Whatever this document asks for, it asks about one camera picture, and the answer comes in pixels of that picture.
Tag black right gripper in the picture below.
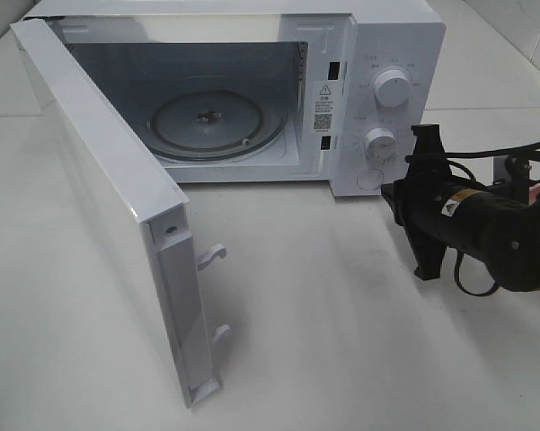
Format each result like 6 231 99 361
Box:
381 124 452 281

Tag lower white timer knob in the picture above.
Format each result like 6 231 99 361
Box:
364 127 396 161

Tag white microwave oven body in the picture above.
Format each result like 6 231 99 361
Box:
19 1 446 197

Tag glass microwave turntable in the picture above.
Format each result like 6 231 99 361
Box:
146 90 288 162

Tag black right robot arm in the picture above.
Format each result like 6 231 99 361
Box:
381 124 540 296

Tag pink plate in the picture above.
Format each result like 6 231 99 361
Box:
528 179 540 206

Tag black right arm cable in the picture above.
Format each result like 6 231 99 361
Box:
444 136 540 297

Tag upper white power knob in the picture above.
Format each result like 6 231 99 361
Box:
373 66 412 108

